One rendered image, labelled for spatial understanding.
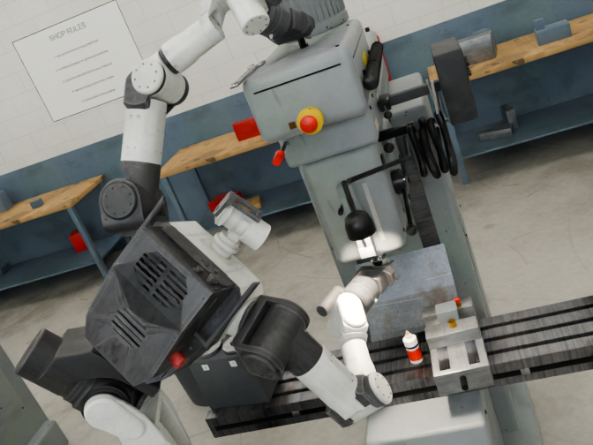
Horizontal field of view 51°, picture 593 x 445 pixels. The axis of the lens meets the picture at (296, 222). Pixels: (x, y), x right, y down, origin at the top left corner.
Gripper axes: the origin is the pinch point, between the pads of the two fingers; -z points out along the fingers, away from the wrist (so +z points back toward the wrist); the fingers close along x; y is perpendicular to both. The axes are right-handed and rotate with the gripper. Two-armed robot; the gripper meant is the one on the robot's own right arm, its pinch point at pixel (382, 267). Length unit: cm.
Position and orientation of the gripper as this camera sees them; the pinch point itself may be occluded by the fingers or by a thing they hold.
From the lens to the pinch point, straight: 183.1
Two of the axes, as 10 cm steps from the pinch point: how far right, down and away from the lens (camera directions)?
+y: 3.4, 8.7, 3.5
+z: -5.3, 4.8, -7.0
